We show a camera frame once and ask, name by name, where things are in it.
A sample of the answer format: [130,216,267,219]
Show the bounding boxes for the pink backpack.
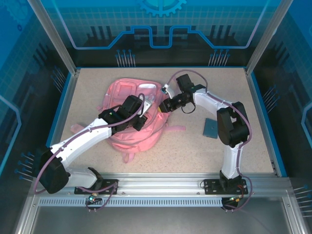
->
[96,78,186,164]

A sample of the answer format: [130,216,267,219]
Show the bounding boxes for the grey-blue thin notebook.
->
[201,117,219,140]

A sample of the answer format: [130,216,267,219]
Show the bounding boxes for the aluminium cross beam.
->
[31,172,292,198]

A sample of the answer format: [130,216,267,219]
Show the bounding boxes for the blue printed rear panel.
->
[46,0,271,68]

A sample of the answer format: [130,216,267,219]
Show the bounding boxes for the blue printed side panel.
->
[248,0,312,234]
[0,0,75,234]

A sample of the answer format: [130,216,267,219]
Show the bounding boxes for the aluminium table side rail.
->
[53,69,81,150]
[244,68,280,177]

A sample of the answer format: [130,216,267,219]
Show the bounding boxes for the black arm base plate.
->
[203,178,247,195]
[74,178,119,195]

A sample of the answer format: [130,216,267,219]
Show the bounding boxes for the slotted grey cable duct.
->
[38,197,229,208]

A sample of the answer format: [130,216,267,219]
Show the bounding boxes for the aluminium frame post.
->
[26,0,81,76]
[244,0,291,76]

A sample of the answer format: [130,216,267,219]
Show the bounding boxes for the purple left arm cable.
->
[33,93,146,213]

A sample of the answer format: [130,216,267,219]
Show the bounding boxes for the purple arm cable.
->
[168,69,253,212]
[33,93,146,213]

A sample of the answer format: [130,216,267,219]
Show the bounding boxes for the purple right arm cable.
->
[168,69,253,212]

